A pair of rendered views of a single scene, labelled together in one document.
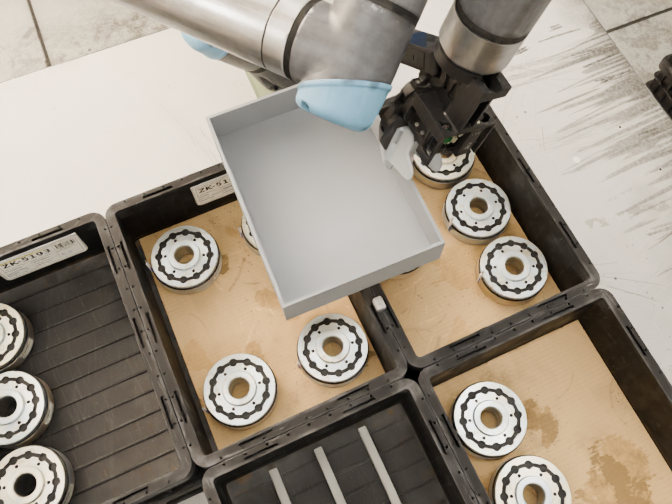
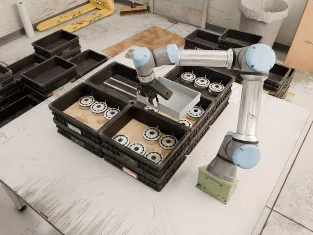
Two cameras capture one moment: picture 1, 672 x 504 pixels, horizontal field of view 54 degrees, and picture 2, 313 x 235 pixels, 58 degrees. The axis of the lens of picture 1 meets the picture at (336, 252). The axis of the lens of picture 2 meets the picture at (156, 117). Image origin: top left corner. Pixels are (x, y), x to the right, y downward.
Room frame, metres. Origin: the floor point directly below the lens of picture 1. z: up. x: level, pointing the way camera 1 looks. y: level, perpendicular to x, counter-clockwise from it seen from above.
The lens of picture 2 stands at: (1.38, -0.63, 2.01)
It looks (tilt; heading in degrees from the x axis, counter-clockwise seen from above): 43 degrees down; 150
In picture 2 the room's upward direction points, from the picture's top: straight up
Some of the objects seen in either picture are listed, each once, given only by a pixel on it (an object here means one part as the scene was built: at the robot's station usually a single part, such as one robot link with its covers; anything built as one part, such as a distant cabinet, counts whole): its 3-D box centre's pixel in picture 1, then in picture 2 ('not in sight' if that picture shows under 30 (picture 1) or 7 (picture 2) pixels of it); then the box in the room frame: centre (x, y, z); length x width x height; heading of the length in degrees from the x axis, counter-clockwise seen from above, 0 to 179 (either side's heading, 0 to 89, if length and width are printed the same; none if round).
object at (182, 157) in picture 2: not in sight; (145, 152); (0.43, -0.15, 0.76); 0.40 x 0.30 x 0.12; 25
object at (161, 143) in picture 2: not in sight; (168, 141); (0.50, -0.05, 0.86); 0.10 x 0.10 x 0.01
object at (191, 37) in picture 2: not in sight; (203, 51); (-0.92, 1.35, 0.31); 0.40 x 0.30 x 0.34; 24
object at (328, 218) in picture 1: (320, 186); (168, 96); (0.39, 0.02, 1.07); 0.27 x 0.20 x 0.05; 24
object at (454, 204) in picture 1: (478, 207); (136, 149); (0.46, -0.22, 0.86); 0.10 x 0.10 x 0.01
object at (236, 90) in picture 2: not in sight; (223, 87); (0.12, 0.69, 0.70); 0.33 x 0.23 x 0.01; 24
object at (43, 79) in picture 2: not in sight; (55, 89); (-0.98, -0.37, 0.37); 0.40 x 0.30 x 0.45; 114
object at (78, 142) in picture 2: not in sight; (93, 125); (0.07, -0.32, 0.76); 0.40 x 0.30 x 0.12; 25
